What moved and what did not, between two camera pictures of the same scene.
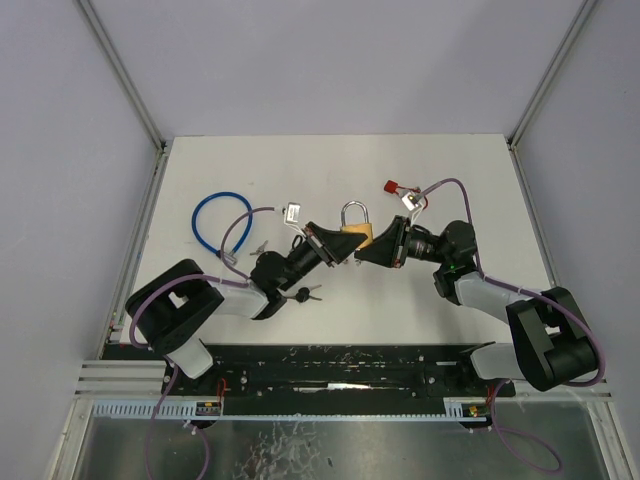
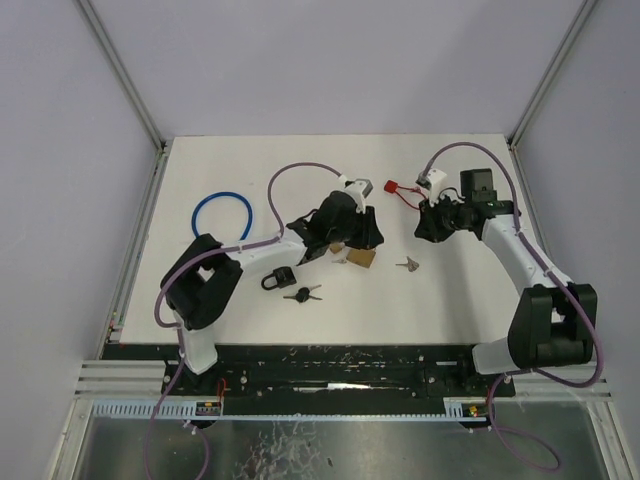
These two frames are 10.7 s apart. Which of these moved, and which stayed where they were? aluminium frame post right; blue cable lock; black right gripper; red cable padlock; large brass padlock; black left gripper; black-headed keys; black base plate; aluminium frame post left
Moved: large brass padlock; black right gripper; black left gripper
Stayed: blue cable lock; black base plate; black-headed keys; aluminium frame post left; red cable padlock; aluminium frame post right
